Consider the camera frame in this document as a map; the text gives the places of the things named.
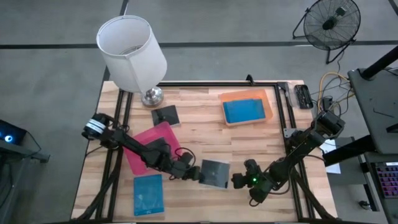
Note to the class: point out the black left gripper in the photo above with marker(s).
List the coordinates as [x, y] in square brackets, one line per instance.
[181, 171]

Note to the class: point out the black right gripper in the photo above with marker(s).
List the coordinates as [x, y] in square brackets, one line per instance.
[259, 186]

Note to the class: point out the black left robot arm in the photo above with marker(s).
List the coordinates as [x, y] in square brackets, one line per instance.
[130, 144]

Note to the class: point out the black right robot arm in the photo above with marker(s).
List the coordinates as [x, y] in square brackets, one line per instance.
[311, 137]

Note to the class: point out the pink translucent plastic bin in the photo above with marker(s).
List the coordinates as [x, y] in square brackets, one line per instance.
[133, 165]

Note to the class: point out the small black square tile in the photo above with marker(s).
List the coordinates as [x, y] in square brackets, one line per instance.
[165, 115]

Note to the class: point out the orange translucent plastic bin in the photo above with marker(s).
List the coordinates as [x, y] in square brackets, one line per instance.
[245, 94]

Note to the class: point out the white paper sheet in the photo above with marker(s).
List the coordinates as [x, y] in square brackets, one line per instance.
[332, 165]

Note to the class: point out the black clamp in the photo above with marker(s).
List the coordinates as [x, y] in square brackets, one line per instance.
[250, 80]

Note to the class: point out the black desk leg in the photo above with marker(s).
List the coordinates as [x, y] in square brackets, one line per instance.
[351, 151]

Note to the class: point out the black power adapter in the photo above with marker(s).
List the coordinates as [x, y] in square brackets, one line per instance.
[327, 102]

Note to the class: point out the dark grey desk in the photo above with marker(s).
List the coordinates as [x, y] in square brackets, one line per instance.
[370, 186]

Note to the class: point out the white shade table lamp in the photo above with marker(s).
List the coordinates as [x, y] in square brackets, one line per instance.
[133, 56]

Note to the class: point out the pink backlit keyboard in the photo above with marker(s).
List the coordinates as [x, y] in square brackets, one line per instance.
[388, 180]

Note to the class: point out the grey equipment stand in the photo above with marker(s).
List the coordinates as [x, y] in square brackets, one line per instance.
[18, 152]

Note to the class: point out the black floor fan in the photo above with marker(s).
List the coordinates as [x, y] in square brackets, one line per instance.
[331, 23]

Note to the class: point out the black pole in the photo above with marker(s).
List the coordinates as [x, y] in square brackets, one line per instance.
[381, 63]

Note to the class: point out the black device with blue light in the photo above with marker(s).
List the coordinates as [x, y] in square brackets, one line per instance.
[12, 133]

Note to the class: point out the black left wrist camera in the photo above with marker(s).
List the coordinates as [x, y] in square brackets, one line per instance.
[188, 158]

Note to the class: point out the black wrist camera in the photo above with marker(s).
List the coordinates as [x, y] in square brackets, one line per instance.
[188, 158]
[252, 166]

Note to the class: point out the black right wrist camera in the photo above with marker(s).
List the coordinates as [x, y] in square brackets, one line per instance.
[252, 166]

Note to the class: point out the grey metal bracket plate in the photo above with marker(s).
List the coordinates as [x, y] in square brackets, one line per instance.
[289, 133]

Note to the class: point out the black table frame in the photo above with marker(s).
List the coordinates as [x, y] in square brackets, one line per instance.
[217, 84]

